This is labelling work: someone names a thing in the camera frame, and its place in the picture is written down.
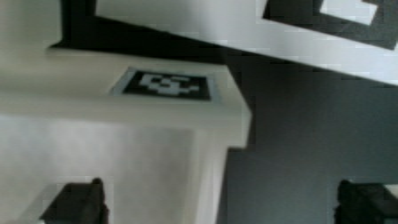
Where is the white fiducial marker sheet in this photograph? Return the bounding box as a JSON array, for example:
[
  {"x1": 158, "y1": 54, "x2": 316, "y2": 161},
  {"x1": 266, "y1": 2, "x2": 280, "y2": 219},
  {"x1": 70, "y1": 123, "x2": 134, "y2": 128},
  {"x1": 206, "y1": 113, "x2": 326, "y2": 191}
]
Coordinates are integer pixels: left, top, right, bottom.
[{"x1": 95, "y1": 0, "x2": 398, "y2": 86}]

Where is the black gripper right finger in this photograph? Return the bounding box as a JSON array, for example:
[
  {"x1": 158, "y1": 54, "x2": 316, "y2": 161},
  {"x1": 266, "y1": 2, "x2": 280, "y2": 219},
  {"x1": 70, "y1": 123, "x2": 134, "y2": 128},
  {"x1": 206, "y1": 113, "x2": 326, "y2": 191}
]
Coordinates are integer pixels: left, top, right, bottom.
[{"x1": 333, "y1": 180, "x2": 398, "y2": 224}]

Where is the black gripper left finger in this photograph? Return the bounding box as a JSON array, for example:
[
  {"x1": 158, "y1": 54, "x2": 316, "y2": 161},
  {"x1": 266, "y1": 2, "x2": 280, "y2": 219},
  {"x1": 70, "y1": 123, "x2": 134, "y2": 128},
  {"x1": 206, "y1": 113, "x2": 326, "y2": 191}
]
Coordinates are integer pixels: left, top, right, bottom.
[{"x1": 38, "y1": 178, "x2": 108, "y2": 224}]

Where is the white drawer tray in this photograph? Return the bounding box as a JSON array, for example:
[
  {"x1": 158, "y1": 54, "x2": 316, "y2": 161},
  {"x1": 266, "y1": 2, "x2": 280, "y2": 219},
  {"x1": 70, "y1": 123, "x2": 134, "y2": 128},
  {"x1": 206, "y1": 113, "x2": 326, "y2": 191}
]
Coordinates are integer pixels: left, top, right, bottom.
[{"x1": 0, "y1": 0, "x2": 250, "y2": 224}]

